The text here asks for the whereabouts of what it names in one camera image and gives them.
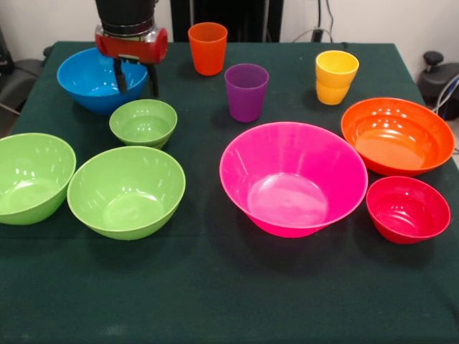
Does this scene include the blue plastic bowl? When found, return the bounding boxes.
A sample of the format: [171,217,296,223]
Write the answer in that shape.
[56,47,149,116]

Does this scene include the dark green tablecloth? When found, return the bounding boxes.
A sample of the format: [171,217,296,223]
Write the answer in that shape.
[0,41,459,344]

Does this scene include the black office chair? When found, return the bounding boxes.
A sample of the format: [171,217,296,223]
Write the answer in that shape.
[0,27,55,115]

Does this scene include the black equipment base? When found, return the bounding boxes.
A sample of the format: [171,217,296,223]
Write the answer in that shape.
[417,51,459,105]

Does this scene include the large green plastic bowl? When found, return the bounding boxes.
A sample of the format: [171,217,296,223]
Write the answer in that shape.
[0,132,77,226]
[66,145,186,241]

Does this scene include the bundle of grey cables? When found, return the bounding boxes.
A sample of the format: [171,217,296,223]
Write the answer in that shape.
[429,73,459,125]

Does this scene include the pink plastic bowl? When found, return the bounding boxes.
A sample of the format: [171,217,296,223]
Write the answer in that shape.
[219,121,369,239]

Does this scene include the orange plastic cup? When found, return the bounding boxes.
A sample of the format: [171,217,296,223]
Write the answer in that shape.
[187,21,229,77]

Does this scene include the yellow plastic cup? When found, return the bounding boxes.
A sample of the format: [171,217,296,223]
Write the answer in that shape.
[316,80,351,106]
[315,49,360,89]

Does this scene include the small green plastic bowl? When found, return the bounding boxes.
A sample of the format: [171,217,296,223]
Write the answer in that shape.
[108,98,179,151]

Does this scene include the small red plastic bowl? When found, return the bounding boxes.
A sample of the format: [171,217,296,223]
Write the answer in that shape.
[365,175,452,245]

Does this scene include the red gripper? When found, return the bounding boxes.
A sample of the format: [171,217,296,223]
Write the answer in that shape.
[94,27,169,98]

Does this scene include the purple plastic cup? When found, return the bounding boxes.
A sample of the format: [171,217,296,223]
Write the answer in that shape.
[224,63,270,123]

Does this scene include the orange plastic bowl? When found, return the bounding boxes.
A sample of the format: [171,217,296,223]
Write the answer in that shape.
[340,97,455,177]

